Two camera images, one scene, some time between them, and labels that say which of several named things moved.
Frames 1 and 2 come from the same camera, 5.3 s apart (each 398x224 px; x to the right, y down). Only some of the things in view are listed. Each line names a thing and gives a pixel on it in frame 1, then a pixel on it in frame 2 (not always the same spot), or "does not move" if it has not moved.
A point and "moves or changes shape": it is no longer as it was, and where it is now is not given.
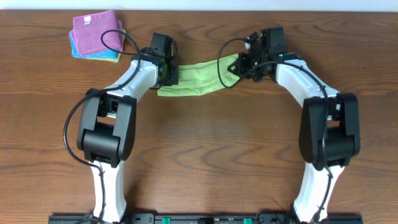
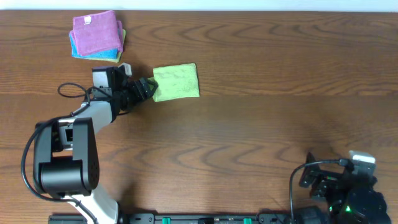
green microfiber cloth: (199, 78) moves or changes shape
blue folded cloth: (103, 54) does not move
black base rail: (205, 218) does not move
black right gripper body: (247, 65) → (324, 190)
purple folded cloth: (97, 32) does not move
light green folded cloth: (119, 56) does not move
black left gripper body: (173, 75) → (140, 90)
